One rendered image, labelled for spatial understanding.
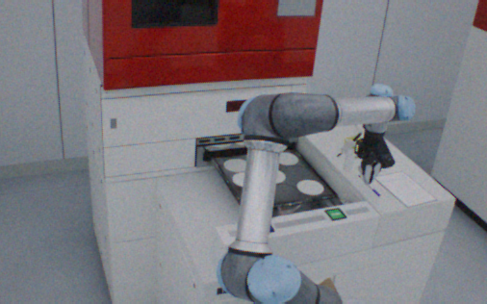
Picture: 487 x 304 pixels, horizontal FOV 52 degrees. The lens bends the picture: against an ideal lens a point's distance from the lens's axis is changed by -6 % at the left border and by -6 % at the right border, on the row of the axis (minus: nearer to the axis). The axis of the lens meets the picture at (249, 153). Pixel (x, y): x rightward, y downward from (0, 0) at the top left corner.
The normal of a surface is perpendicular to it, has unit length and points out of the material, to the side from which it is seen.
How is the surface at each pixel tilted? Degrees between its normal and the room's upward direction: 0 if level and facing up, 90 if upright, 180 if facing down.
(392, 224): 90
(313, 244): 90
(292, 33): 90
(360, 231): 90
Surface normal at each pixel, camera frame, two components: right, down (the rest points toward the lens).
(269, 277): -0.52, -0.60
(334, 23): 0.37, 0.48
